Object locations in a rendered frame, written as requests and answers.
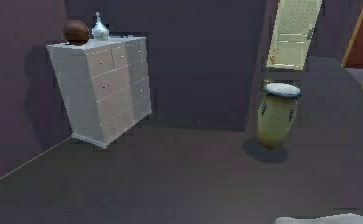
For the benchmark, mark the white chest of drawers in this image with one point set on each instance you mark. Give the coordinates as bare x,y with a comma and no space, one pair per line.
115,86

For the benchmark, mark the tan conga drum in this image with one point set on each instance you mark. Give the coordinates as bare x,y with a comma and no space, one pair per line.
276,116

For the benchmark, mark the silver glass vase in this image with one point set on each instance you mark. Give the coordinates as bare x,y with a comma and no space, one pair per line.
100,30

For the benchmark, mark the brown ball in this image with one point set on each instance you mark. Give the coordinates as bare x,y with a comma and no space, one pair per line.
75,31

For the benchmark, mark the cream room door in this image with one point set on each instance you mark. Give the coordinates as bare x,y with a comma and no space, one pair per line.
294,35

